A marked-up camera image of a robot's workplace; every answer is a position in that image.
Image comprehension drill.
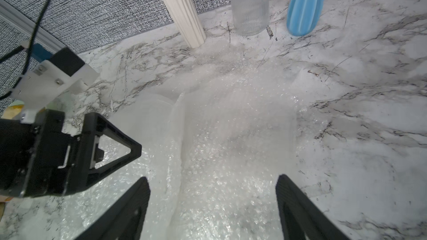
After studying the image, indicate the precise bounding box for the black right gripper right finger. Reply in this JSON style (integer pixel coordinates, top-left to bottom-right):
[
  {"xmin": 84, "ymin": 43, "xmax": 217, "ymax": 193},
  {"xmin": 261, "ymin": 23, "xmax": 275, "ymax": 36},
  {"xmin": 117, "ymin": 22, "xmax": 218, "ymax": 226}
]
[{"xmin": 275, "ymin": 174, "xmax": 348, "ymax": 240}]

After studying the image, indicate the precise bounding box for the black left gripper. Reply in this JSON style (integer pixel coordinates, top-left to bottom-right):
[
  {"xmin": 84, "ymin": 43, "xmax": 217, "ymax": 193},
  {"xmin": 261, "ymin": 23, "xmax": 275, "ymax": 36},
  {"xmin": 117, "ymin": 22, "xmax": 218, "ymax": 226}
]
[{"xmin": 1, "ymin": 110, "xmax": 142, "ymax": 198}]

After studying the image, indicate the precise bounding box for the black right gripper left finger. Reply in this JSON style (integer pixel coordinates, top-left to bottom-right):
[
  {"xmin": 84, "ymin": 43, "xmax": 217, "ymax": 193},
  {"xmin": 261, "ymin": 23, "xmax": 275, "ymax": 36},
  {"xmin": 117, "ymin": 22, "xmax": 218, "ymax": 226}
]
[{"xmin": 77, "ymin": 177, "xmax": 151, "ymax": 240}]

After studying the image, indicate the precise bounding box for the white ribbed ceramic vase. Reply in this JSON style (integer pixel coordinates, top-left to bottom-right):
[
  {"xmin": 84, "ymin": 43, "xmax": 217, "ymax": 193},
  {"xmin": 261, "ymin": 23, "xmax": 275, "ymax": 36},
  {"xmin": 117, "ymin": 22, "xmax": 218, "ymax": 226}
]
[{"xmin": 163, "ymin": 0, "xmax": 206, "ymax": 48}]

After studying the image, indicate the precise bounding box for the clear glass vase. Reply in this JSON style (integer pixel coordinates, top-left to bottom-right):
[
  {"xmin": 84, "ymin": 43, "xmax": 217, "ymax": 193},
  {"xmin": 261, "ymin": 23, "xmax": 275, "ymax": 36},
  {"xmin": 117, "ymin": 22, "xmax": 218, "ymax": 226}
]
[{"xmin": 231, "ymin": 0, "xmax": 269, "ymax": 36}]

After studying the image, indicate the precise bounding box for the blue ribbed glass vase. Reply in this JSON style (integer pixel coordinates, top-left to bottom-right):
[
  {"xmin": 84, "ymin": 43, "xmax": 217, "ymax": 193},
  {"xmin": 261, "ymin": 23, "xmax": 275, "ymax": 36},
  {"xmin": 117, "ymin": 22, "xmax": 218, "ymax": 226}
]
[{"xmin": 286, "ymin": 0, "xmax": 324, "ymax": 37}]

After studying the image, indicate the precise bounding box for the bread roll sandwich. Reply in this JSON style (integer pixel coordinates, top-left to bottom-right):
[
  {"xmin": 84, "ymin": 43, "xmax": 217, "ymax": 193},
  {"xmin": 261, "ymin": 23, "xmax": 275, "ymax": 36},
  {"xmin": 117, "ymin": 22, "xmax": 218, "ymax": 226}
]
[{"xmin": 1, "ymin": 101, "xmax": 24, "ymax": 120}]

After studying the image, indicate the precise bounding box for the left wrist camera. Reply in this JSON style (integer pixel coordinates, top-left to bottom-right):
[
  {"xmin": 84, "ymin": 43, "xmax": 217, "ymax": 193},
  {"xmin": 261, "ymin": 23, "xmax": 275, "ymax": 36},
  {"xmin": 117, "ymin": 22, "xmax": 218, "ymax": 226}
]
[{"xmin": 11, "ymin": 47, "xmax": 99, "ymax": 124}]

